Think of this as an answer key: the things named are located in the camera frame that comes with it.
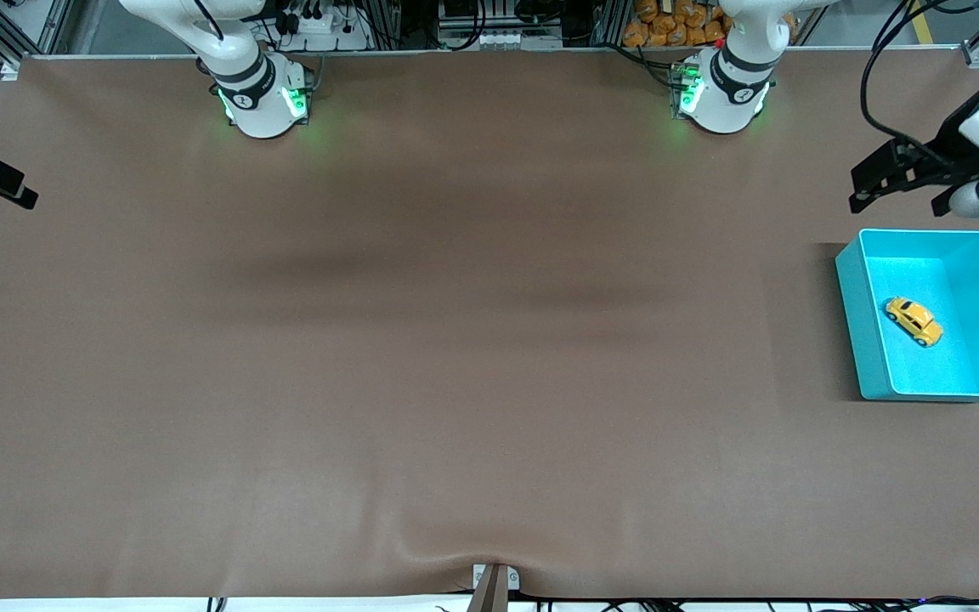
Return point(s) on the white power strip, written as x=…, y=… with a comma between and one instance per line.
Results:
x=328, y=34

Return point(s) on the yellow beetle toy car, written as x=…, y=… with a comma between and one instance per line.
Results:
x=914, y=320

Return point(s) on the brown table mat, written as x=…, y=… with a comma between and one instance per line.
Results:
x=489, y=340

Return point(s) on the pile of orange toys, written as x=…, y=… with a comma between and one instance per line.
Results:
x=668, y=25

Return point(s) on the white terminal block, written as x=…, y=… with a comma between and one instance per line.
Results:
x=498, y=38

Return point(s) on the metal mat clamp bracket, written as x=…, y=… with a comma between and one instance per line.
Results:
x=494, y=586

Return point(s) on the turquoise plastic bin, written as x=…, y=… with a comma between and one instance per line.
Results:
x=965, y=357

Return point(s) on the black electronics box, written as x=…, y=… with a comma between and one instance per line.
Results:
x=464, y=8

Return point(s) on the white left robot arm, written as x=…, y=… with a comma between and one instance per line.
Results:
x=736, y=85

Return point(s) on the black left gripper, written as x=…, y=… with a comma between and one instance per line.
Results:
x=945, y=159

